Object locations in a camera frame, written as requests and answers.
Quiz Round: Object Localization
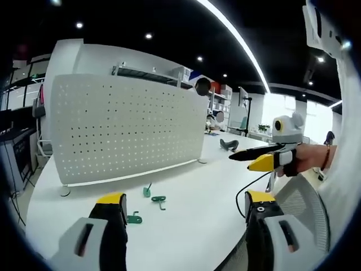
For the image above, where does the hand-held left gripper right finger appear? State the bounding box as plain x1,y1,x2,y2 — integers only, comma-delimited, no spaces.
244,189,331,271

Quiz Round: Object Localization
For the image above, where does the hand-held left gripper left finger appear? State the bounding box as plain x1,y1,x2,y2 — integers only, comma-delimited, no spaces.
50,191,129,271

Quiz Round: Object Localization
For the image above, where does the white perforated mounting plate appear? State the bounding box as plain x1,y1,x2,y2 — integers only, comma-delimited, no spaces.
50,73,210,198

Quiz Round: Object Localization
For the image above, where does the black cable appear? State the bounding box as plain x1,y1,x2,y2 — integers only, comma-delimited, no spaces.
235,169,272,218

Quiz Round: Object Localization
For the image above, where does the person's white shirt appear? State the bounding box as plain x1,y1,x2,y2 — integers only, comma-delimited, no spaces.
318,49,361,249

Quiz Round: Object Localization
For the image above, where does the white room partition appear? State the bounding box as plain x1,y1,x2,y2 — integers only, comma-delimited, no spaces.
43,38,195,94

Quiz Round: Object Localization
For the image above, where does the white mesh office chair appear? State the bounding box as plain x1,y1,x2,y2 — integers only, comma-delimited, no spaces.
274,171,331,255

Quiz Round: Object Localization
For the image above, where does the person's right hand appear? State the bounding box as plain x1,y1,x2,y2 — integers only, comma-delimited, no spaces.
274,143,325,178

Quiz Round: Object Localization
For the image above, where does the black equipment desk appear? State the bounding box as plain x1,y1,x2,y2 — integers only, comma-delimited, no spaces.
0,108,39,193

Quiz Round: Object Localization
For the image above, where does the white metal shelf rack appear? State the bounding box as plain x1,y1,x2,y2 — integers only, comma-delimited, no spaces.
110,63,198,89

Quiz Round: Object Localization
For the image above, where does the long ceiling light strip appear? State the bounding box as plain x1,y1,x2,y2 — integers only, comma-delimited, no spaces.
196,0,272,94

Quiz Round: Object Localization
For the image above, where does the black curved headset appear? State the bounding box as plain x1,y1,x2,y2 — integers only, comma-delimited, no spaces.
219,138,240,152

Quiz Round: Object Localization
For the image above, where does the white chest device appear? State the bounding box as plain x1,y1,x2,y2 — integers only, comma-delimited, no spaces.
302,0,354,59

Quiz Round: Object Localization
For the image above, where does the orange bead bracelet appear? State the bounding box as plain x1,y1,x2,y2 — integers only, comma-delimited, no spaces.
320,145,331,172

